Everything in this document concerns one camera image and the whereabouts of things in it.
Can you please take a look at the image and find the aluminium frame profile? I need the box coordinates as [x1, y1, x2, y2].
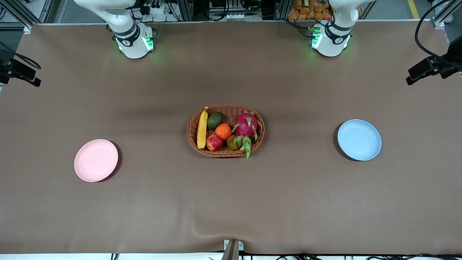
[431, 0, 462, 29]
[0, 0, 55, 31]
[275, 0, 291, 20]
[179, 0, 193, 21]

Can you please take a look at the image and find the metal bracket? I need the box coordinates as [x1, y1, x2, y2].
[223, 239, 244, 260]

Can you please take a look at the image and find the pile of orange objects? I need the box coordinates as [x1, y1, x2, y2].
[288, 0, 363, 21]

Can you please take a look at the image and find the brown kiwi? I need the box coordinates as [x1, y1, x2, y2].
[226, 134, 241, 151]

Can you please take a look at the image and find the red apple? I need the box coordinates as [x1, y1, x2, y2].
[206, 134, 224, 152]

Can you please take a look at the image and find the orange tangerine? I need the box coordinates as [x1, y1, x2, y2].
[215, 123, 232, 140]

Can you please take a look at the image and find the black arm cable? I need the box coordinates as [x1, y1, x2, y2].
[414, 0, 462, 62]
[0, 42, 41, 70]

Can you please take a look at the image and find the green avocado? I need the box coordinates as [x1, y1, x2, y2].
[207, 112, 224, 130]

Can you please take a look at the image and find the brown table cloth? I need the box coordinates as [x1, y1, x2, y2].
[0, 20, 462, 255]

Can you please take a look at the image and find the white power strip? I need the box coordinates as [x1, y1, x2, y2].
[143, 3, 167, 15]

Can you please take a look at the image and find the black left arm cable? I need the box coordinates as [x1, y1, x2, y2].
[414, 0, 462, 62]

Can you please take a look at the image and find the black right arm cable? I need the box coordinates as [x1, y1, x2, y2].
[0, 42, 41, 70]

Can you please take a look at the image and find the blue plate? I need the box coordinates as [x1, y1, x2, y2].
[337, 119, 382, 161]

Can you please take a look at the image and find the pink plate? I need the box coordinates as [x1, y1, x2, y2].
[74, 139, 119, 182]

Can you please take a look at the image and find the brown wicker basket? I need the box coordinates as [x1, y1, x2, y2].
[187, 104, 265, 158]

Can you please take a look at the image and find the pink dragon fruit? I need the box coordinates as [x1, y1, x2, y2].
[232, 112, 263, 160]

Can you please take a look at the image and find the yellow banana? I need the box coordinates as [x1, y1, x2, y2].
[197, 106, 209, 150]

